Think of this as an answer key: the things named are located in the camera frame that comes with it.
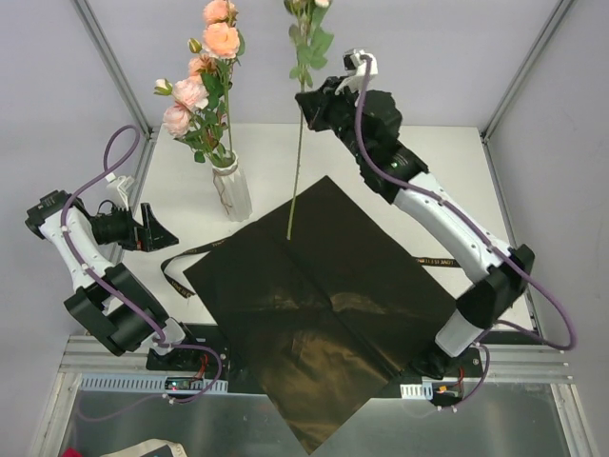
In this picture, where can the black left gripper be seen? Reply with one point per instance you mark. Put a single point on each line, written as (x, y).
(143, 228)

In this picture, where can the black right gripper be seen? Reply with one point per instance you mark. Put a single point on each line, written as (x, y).
(322, 105)

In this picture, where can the pink rose stem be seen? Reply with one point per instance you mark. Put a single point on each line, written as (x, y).
(222, 40)
(202, 76)
(311, 43)
(186, 96)

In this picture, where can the black paper flower wrap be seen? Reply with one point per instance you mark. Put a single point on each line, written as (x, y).
(322, 305)

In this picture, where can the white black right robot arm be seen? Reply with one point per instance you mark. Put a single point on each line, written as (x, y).
(494, 268)

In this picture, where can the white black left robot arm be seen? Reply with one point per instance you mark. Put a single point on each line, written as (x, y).
(107, 299)

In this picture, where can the white ribbed ceramic vase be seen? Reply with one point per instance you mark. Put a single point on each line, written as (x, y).
(230, 182)

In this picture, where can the cream tote bag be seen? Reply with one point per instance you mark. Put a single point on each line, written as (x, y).
(151, 448)

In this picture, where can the red cloth item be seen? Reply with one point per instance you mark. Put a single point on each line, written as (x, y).
(71, 452)

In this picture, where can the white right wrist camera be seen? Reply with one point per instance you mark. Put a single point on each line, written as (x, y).
(360, 66)

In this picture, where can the aluminium front frame rail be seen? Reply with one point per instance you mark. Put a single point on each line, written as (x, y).
(508, 363)

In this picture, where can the left white cable duct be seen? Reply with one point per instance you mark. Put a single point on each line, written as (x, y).
(155, 384)

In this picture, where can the white cable duct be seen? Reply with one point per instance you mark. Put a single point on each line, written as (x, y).
(155, 384)
(428, 390)

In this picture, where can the left aluminium frame post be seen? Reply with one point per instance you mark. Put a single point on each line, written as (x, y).
(112, 65)

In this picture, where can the aluminium frame post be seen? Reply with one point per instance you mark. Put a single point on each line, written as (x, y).
(549, 29)
(112, 65)

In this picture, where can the right aluminium frame post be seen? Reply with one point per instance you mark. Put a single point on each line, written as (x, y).
(549, 29)

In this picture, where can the right white cable duct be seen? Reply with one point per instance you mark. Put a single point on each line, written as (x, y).
(428, 390)

